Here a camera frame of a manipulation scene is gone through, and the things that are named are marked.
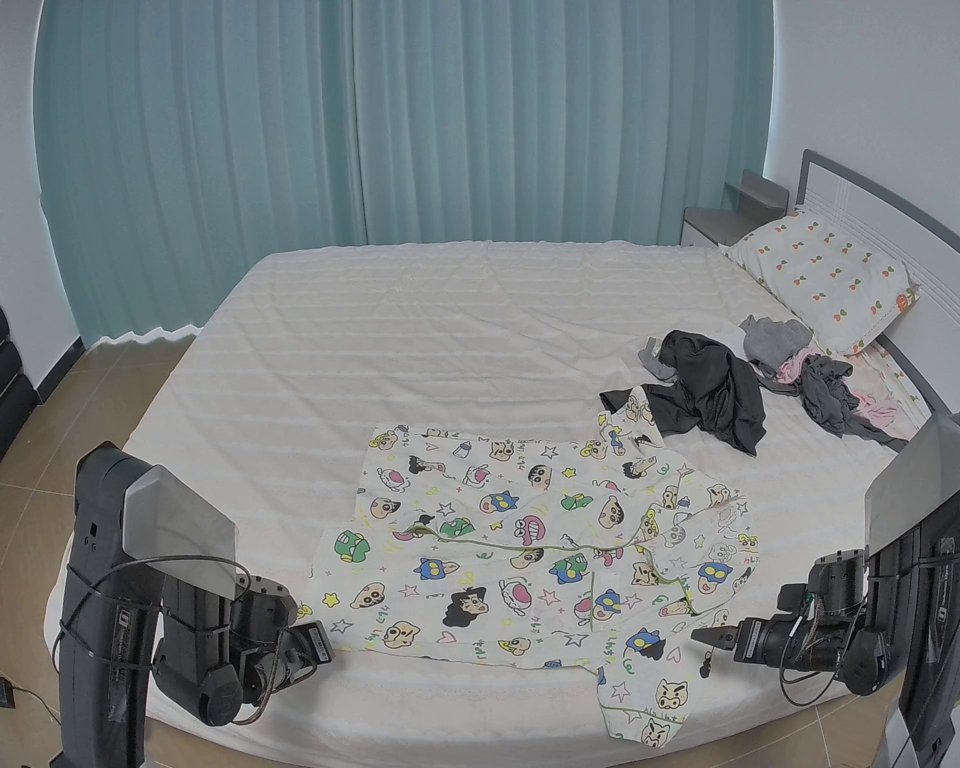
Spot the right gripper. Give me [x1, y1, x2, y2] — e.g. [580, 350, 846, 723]
[721, 615, 801, 666]

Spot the white printed pyjama top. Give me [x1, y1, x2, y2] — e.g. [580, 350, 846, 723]
[310, 382, 761, 751]

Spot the black garment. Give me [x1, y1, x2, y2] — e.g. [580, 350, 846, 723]
[598, 328, 768, 458]

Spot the pink garment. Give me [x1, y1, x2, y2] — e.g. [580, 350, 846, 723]
[753, 346, 900, 433]

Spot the light grey garment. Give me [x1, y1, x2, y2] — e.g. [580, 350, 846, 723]
[740, 315, 813, 363]

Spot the small grey garment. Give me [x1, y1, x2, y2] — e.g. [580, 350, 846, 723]
[637, 335, 681, 381]

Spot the white printed pillow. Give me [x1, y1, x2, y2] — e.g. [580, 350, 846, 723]
[721, 206, 923, 358]

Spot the grey bedside table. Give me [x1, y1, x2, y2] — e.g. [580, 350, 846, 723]
[681, 168, 793, 249]

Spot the bed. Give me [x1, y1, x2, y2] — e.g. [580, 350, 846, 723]
[45, 148, 960, 740]

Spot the blue-green curtain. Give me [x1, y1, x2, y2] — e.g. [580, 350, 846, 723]
[33, 0, 778, 351]

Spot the black cable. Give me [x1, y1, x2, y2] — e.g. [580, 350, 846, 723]
[779, 660, 853, 707]
[54, 553, 246, 676]

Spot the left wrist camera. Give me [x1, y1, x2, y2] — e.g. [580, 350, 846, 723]
[288, 619, 336, 666]

